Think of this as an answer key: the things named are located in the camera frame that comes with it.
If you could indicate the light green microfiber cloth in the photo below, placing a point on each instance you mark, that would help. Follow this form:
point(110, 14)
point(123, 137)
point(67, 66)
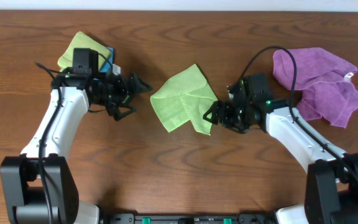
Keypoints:
point(184, 97)

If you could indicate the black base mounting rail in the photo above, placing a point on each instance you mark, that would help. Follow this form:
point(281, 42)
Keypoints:
point(241, 218)

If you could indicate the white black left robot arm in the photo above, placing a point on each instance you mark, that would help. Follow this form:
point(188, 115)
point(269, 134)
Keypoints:
point(38, 185)

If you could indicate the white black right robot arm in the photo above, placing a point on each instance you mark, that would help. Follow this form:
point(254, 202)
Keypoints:
point(332, 173)

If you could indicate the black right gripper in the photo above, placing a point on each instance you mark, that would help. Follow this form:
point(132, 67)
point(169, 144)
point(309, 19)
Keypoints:
point(225, 106)

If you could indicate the folded blue cloth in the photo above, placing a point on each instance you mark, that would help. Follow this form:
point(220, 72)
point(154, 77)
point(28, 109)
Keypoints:
point(107, 65)

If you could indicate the folded green cloth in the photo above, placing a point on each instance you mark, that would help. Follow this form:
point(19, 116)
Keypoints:
point(83, 44)

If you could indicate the purple microfiber cloth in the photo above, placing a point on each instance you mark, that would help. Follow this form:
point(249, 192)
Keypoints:
point(324, 80)

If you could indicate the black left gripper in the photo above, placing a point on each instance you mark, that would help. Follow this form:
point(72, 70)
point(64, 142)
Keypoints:
point(135, 89)

